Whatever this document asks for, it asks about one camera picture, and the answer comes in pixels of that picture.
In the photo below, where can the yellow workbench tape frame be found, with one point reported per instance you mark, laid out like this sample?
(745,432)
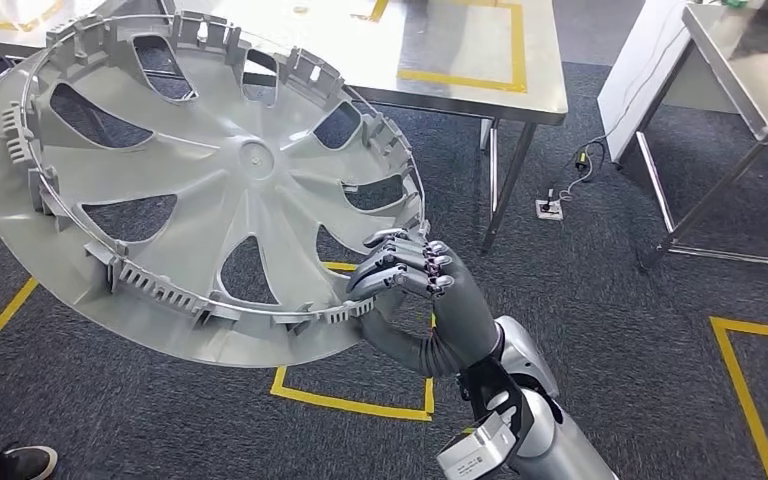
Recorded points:
(463,80)
(0,25)

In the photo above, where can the white desk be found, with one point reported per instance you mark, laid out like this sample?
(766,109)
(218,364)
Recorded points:
(642,79)

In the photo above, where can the floor socket with plugs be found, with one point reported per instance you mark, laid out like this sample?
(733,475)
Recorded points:
(550,212)

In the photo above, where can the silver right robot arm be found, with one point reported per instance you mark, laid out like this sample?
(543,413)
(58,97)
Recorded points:
(556,437)

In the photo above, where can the person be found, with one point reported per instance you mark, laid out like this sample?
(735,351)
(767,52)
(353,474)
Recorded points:
(20,464)

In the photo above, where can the silver plastic wheel hubcap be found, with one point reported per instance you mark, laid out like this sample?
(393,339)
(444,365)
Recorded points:
(251,159)

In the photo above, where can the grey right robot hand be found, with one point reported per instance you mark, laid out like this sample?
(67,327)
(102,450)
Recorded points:
(467,324)

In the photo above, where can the white bottle green label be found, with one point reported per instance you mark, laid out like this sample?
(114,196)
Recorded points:
(734,3)

